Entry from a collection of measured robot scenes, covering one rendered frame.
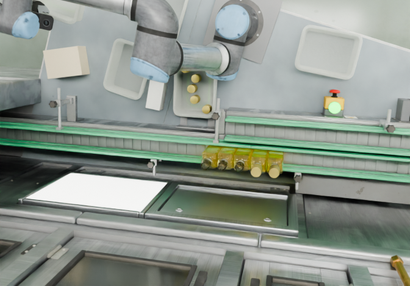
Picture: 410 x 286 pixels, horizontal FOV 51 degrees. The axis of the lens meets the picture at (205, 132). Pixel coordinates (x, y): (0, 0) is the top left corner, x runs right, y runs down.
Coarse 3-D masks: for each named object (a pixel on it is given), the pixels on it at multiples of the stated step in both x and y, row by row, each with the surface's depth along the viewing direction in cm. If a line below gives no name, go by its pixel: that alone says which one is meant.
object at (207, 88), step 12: (180, 72) 176; (192, 72) 178; (204, 72) 177; (180, 84) 177; (204, 84) 178; (216, 84) 170; (180, 96) 178; (204, 96) 179; (180, 108) 180; (192, 108) 181
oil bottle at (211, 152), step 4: (208, 148) 158; (212, 148) 159; (216, 148) 159; (220, 148) 160; (204, 152) 152; (208, 152) 152; (212, 152) 152; (216, 152) 153; (204, 156) 150; (208, 156) 150; (212, 156) 150; (216, 156) 151; (212, 160) 150; (216, 160) 151; (212, 164) 150; (216, 164) 151; (212, 168) 151
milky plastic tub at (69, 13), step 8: (40, 0) 155; (48, 0) 154; (56, 0) 154; (48, 8) 155; (56, 8) 154; (64, 8) 154; (72, 8) 153; (80, 8) 146; (56, 16) 147; (64, 16) 152; (72, 16) 154; (80, 16) 151
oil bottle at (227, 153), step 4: (224, 148) 158; (228, 148) 159; (232, 148) 159; (236, 148) 161; (220, 152) 151; (224, 152) 152; (228, 152) 152; (232, 152) 152; (220, 156) 149; (224, 156) 149; (228, 156) 149; (232, 156) 150; (228, 160) 148; (232, 160) 150; (228, 164) 149; (232, 164) 151; (228, 168) 149
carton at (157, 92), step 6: (150, 84) 178; (156, 84) 177; (162, 84) 177; (150, 90) 178; (156, 90) 178; (162, 90) 177; (150, 96) 179; (156, 96) 178; (162, 96) 179; (150, 102) 179; (156, 102) 179; (162, 102) 181; (150, 108) 180; (156, 108) 179; (162, 108) 183
